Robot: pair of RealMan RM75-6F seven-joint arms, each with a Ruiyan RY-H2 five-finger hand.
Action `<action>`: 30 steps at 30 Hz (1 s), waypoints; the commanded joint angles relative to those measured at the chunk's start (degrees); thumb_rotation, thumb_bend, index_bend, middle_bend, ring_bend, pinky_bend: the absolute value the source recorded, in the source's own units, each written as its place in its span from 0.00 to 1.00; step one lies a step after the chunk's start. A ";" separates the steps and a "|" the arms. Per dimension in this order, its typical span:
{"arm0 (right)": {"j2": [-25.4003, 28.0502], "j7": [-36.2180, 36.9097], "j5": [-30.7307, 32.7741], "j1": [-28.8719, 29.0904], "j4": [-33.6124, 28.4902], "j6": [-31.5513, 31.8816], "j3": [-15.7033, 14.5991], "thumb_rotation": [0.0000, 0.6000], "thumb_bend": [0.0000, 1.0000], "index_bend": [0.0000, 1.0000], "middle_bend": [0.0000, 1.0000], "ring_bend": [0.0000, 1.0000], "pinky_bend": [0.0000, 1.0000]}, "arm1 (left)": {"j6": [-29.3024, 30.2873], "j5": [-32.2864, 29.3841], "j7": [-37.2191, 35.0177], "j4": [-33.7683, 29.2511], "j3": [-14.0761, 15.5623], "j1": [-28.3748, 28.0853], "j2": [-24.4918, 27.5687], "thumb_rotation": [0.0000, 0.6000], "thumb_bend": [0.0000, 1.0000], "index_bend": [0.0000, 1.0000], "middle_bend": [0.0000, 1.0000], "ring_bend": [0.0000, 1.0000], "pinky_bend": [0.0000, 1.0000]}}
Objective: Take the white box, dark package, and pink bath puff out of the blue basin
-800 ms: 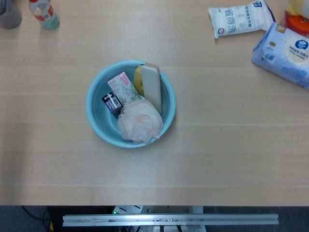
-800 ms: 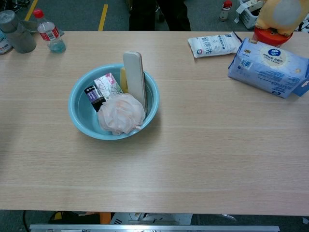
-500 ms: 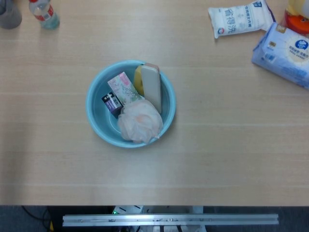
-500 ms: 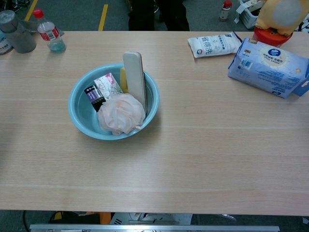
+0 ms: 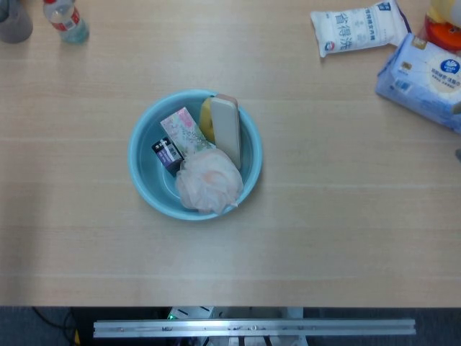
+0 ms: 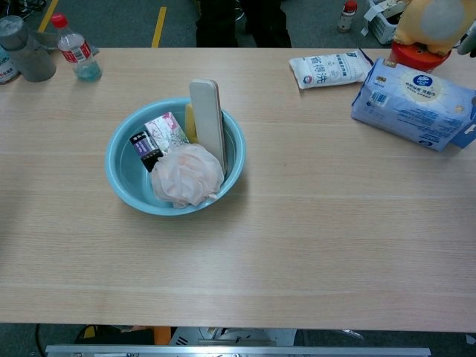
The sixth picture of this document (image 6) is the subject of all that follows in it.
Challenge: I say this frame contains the yellow sponge with green back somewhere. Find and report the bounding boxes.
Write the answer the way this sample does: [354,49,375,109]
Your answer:
[184,103,200,145]

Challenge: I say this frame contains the person in black trousers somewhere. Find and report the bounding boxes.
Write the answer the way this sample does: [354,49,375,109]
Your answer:
[195,0,293,48]

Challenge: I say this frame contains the yellow plush toy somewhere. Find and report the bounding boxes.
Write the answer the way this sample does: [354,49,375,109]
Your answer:
[393,0,476,57]

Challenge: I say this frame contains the light blue plastic basin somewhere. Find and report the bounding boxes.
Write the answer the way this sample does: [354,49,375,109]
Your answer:
[105,97,247,218]

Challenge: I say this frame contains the pink mesh bath ball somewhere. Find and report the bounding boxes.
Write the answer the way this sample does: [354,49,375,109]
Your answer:
[150,143,226,209]

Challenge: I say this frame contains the red round container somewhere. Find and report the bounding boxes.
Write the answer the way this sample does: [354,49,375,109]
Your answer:
[390,39,453,74]

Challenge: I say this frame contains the clear bottle with red cap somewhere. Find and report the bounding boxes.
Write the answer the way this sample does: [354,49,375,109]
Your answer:
[51,13,103,82]

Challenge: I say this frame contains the small black purple box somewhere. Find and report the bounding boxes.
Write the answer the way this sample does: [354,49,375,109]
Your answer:
[129,130,164,173]

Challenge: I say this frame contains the blue tissue pack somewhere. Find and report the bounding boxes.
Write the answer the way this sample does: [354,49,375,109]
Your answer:
[350,57,476,152]

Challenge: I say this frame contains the long white plastic case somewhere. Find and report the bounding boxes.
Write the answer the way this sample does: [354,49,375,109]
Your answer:
[188,78,228,176]

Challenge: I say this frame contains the white bottle with red cap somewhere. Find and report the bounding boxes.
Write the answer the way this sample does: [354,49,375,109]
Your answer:
[337,0,358,33]

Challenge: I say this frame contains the white washing powder bag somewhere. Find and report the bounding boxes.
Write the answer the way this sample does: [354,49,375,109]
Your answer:
[289,48,374,90]

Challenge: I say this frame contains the white blue package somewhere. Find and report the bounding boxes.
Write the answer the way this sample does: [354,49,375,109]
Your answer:
[0,46,22,86]

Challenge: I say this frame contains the aluminium rail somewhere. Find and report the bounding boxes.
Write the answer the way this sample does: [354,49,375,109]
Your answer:
[45,344,432,357]

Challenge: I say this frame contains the black yellow bag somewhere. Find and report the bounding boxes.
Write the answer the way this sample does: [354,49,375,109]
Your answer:
[76,325,157,345]

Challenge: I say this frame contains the floral toothpaste box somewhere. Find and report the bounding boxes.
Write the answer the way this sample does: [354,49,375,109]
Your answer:
[144,112,190,155]

